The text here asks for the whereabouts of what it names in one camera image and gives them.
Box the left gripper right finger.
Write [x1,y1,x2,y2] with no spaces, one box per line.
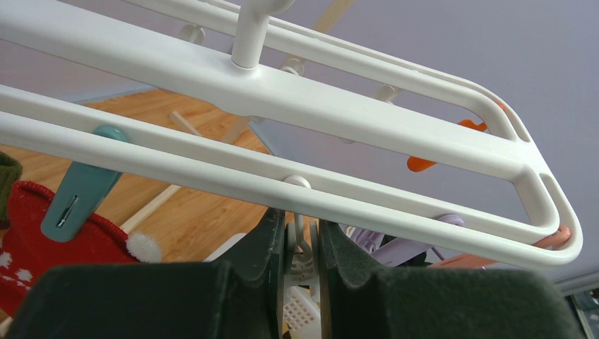
[319,220,582,338]

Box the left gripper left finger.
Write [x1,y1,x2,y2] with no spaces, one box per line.
[7,208,286,338]

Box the white plastic clip hanger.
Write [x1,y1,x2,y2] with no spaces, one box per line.
[1,1,583,268]

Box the red christmas sock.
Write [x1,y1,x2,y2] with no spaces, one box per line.
[1,181,162,316]

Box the olive green striped sock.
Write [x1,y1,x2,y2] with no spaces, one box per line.
[1,152,23,230]

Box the orange hanger clip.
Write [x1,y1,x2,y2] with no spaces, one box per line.
[405,102,506,173]
[429,225,581,269]

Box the teal hanger clip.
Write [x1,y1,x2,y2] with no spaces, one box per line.
[40,124,129,243]

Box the white centre laundry basket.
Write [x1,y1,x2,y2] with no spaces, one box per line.
[203,232,322,335]

